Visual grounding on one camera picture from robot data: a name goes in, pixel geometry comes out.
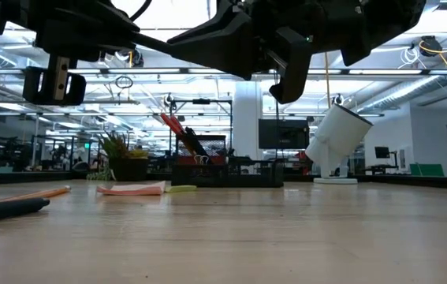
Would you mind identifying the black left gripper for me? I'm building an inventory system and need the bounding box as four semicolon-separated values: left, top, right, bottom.
17;0;142;107

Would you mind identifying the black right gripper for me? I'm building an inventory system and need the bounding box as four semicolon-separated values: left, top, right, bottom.
167;0;427;105

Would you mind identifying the yellow sticky note pad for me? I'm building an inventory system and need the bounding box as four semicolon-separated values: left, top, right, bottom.
165;184;199;194

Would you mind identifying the pink sticky note pad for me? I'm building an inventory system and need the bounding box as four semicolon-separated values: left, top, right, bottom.
95;180;168;197

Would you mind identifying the orange wooden pencil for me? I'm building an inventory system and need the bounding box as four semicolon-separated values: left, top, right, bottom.
0;185;73;203

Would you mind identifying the black mesh desk organizer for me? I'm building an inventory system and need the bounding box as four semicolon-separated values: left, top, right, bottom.
170;135;285;189

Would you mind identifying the green panel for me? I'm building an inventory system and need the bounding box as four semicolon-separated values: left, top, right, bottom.
409;163;445;178

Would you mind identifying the black ceiling cable reel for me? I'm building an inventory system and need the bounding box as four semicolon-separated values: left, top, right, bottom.
419;34;444;58
114;49;145;68

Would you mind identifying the hanging black cable loop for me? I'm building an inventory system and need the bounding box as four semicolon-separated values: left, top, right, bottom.
114;75;134;90

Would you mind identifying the black background frame rig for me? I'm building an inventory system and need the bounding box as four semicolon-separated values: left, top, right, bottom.
169;98;233;159

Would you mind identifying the yellow hanging cable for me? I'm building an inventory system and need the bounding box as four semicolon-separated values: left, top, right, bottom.
322;50;332;110

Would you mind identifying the black wall monitor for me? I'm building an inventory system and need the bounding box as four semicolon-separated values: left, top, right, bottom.
258;119;310;150

